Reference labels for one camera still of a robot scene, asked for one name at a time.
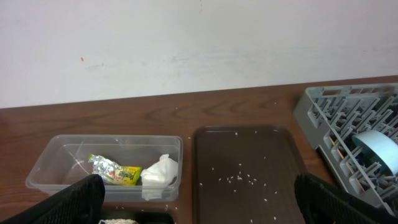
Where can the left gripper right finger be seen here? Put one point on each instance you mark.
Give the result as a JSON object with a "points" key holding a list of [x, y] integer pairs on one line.
{"points": [[320, 202]]}

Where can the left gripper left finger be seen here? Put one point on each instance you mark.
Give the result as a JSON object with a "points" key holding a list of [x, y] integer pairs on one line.
{"points": [[80, 203]]}

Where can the yellow silver snack wrapper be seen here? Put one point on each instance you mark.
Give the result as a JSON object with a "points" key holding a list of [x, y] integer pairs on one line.
{"points": [[113, 173]]}

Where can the wooden chopstick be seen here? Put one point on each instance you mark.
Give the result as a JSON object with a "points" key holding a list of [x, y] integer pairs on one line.
{"points": [[345, 167]]}

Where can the white napkin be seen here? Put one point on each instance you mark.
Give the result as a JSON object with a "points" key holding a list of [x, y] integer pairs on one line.
{"points": [[157, 177]]}

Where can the light blue rice bowl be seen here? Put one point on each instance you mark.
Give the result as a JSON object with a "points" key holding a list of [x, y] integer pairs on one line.
{"points": [[378, 148]]}

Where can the grey dishwasher rack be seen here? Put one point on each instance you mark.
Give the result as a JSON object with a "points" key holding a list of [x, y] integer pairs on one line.
{"points": [[343, 111]]}

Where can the clear plastic container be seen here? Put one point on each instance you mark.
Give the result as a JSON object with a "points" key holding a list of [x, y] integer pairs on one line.
{"points": [[65, 160]]}

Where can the dark brown serving tray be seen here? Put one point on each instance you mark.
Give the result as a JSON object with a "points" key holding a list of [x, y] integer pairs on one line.
{"points": [[245, 174]]}

